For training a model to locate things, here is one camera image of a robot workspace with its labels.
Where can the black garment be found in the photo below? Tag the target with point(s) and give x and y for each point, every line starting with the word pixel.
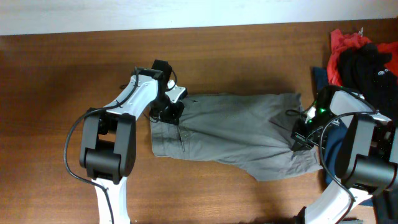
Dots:
pixel 373 81

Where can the grey shorts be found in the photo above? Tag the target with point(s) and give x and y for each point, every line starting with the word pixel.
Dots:
pixel 252 133

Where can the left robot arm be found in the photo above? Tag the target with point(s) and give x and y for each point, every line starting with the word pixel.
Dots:
pixel 108 145

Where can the red garment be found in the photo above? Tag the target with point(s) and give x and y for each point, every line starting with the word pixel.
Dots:
pixel 340 42

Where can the blue denim garment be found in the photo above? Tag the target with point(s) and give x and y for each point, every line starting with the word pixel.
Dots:
pixel 334 136

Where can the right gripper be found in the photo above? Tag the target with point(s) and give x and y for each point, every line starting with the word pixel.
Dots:
pixel 298 134

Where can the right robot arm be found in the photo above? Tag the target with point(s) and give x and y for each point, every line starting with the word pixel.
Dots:
pixel 332 205

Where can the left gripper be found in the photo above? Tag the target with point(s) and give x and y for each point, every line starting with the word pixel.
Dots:
pixel 174 116

